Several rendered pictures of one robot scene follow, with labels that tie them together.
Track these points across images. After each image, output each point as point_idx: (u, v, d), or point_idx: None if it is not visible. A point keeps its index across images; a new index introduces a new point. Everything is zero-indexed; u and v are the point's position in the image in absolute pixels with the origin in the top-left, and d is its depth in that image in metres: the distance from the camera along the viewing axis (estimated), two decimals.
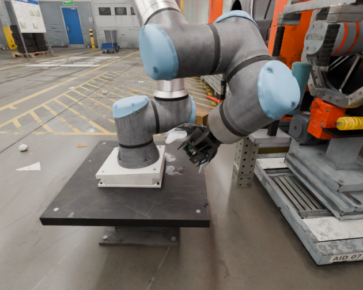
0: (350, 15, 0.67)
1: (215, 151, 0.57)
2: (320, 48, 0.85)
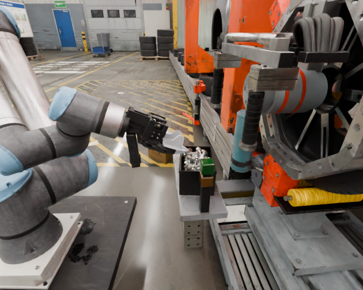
0: (275, 82, 0.45)
1: None
2: None
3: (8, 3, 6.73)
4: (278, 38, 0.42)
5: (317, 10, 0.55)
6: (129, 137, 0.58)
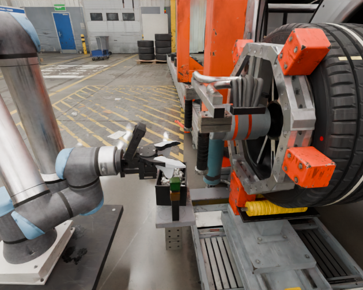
0: (215, 126, 0.60)
1: (147, 163, 0.60)
2: (213, 137, 0.77)
3: (9, 9, 6.87)
4: (213, 96, 0.56)
5: (256, 63, 0.70)
6: None
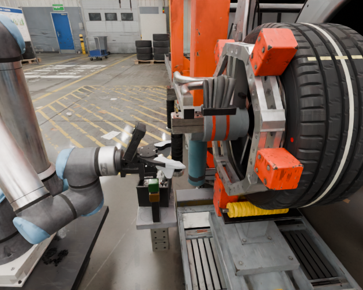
0: (186, 127, 0.59)
1: (147, 164, 0.60)
2: (191, 138, 0.77)
3: (6, 9, 6.86)
4: (183, 97, 0.56)
5: (233, 63, 0.69)
6: None
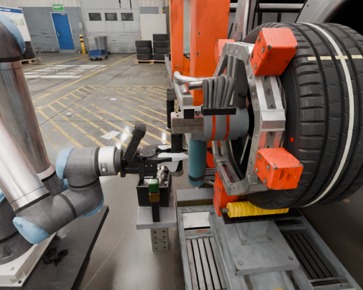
0: (186, 127, 0.59)
1: (153, 163, 0.61)
2: (191, 138, 0.77)
3: (6, 9, 6.86)
4: (183, 97, 0.56)
5: (233, 63, 0.69)
6: None
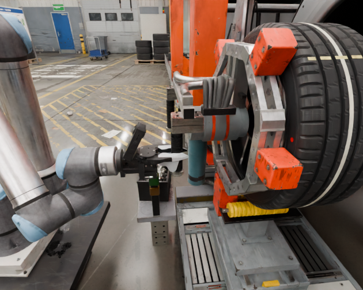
0: (186, 127, 0.59)
1: (153, 163, 0.61)
2: (191, 138, 0.77)
3: (7, 9, 6.90)
4: (183, 97, 0.56)
5: (233, 63, 0.69)
6: None
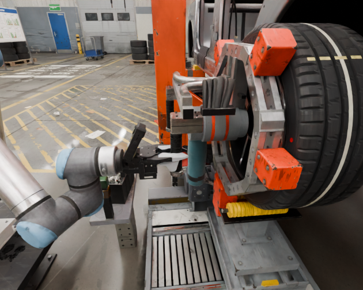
0: (186, 127, 0.59)
1: (153, 163, 0.61)
2: (191, 138, 0.77)
3: (0, 9, 6.88)
4: (182, 98, 0.56)
5: (232, 63, 0.69)
6: None
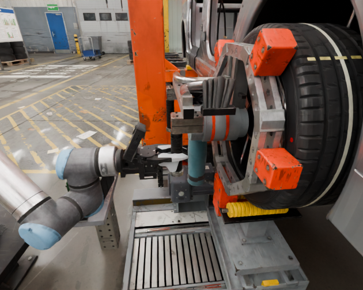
0: (186, 127, 0.59)
1: (153, 163, 0.61)
2: (191, 138, 0.77)
3: None
4: (182, 98, 0.56)
5: (232, 63, 0.69)
6: None
